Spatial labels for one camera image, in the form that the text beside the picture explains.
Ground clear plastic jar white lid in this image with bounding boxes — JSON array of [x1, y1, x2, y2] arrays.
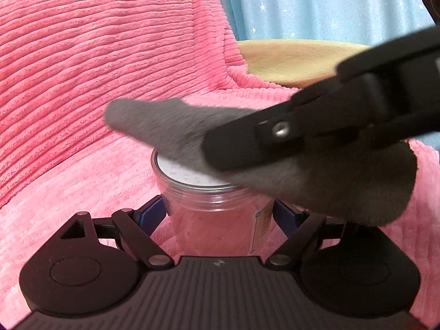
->
[[151, 150, 274, 256]]

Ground grey microfibre cloth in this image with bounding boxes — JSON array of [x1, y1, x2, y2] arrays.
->
[[104, 98, 418, 226]]

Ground yellow cushion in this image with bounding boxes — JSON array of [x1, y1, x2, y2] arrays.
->
[[238, 40, 369, 89]]

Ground light blue star curtain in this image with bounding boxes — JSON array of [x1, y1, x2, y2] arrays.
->
[[220, 0, 439, 155]]

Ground pink ribbed blanket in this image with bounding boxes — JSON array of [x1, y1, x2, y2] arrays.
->
[[0, 0, 440, 329]]

